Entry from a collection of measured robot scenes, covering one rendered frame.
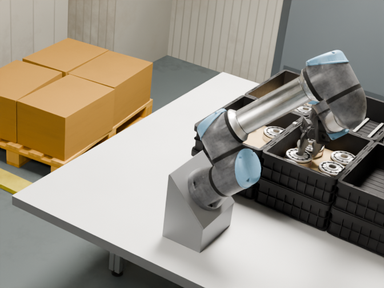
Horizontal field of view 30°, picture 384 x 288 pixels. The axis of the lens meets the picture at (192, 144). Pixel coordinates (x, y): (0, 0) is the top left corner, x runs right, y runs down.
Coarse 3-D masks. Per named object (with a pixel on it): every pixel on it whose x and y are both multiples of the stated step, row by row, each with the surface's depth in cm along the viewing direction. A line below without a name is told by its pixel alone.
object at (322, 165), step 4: (320, 164) 273; (324, 164) 274; (336, 164) 275; (340, 164) 275; (320, 168) 271; (324, 168) 271; (340, 168) 272; (324, 172) 269; (328, 172) 269; (332, 172) 269; (336, 172) 269
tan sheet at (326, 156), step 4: (296, 148) 290; (324, 152) 289; (328, 152) 289; (332, 152) 290; (324, 156) 286; (328, 156) 286; (316, 160) 282; (320, 160) 283; (324, 160) 283; (328, 160) 284; (312, 164) 279; (316, 164) 280; (312, 168) 276; (316, 168) 277
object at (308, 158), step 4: (288, 152) 280; (292, 152) 279; (308, 152) 281; (288, 156) 276; (292, 156) 277; (308, 156) 278; (292, 160) 275; (296, 160) 274; (300, 160) 274; (304, 160) 275; (308, 160) 275
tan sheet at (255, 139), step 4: (260, 128) 302; (264, 128) 302; (256, 132) 298; (260, 132) 299; (248, 136) 294; (252, 136) 295; (256, 136) 295; (260, 136) 296; (248, 140) 291; (252, 140) 292; (256, 140) 292; (260, 140) 292; (264, 140) 293; (248, 144) 288; (252, 144) 289; (256, 144) 289; (260, 144) 289; (264, 144) 290
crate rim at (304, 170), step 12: (288, 132) 279; (276, 144) 270; (372, 144) 278; (264, 156) 263; (276, 156) 261; (360, 156) 268; (300, 168) 256; (348, 168) 259; (324, 180) 253; (336, 180) 251
